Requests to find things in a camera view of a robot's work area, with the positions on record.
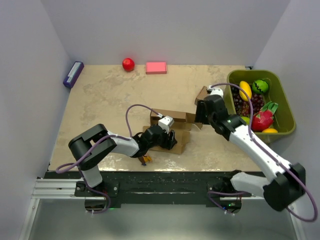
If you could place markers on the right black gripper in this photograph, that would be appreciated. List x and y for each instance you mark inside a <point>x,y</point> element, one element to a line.
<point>199,116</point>

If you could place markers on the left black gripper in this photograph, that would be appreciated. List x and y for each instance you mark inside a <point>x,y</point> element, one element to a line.
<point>170,141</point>

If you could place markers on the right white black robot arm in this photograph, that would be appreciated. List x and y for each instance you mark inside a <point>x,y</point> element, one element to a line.
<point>283,182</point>

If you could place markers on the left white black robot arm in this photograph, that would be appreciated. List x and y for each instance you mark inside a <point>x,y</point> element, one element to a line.
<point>93,145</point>

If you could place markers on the small folded cardboard box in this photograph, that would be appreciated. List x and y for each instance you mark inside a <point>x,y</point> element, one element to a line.
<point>201,95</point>

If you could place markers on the pink rectangular box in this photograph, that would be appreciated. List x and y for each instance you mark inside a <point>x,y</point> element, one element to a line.
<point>155,68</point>

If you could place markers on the purple blue box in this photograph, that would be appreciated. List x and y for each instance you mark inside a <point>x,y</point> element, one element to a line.
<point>73,74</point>

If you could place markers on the small snack wrapper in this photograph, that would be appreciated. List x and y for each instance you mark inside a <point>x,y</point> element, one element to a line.
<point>145,159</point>

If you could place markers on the purple grapes bunch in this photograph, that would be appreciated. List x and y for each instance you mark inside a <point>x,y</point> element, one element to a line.
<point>243,107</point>

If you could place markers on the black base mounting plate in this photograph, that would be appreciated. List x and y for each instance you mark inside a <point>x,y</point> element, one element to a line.
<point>158,188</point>

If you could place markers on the yellow mango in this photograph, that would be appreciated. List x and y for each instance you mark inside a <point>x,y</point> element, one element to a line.
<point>245,92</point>

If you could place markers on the red dragon fruit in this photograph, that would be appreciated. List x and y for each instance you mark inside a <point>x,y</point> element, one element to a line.
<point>264,118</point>

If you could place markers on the green round fruit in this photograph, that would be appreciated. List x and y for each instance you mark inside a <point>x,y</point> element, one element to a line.
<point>260,86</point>

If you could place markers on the olive green plastic bin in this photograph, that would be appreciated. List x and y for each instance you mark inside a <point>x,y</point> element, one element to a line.
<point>284,121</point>

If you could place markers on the red apple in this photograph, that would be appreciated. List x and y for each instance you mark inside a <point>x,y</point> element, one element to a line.
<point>128,64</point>

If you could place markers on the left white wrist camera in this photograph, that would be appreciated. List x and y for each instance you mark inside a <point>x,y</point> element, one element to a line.
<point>165,123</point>

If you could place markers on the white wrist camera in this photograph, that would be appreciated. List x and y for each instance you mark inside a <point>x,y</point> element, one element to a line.
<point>165,123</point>
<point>215,90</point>

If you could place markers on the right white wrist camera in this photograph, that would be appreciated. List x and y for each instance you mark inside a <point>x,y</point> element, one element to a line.
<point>215,90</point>

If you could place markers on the aluminium rail frame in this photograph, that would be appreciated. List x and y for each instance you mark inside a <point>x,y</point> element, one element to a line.
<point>56,214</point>

